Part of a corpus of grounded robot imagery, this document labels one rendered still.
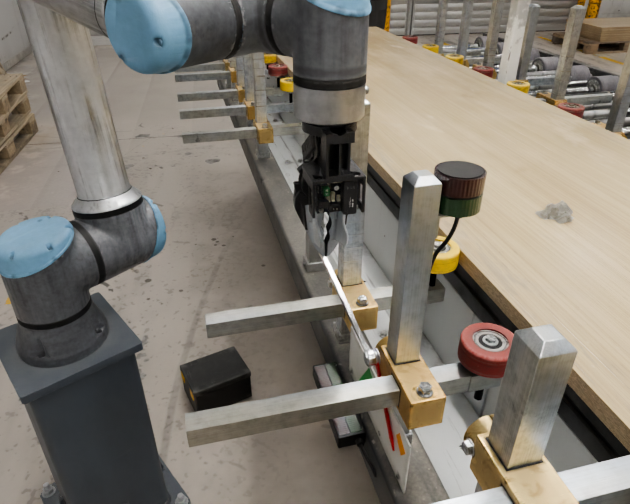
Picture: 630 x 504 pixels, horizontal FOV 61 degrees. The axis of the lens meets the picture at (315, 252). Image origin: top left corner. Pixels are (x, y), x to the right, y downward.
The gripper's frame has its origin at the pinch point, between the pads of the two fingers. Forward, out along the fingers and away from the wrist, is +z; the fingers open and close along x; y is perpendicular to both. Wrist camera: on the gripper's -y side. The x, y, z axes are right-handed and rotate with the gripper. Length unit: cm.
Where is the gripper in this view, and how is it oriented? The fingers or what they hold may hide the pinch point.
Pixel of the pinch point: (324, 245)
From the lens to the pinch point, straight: 80.3
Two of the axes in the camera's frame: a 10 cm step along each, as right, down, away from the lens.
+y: 2.5, 5.0, -8.3
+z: 0.0, 8.6, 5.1
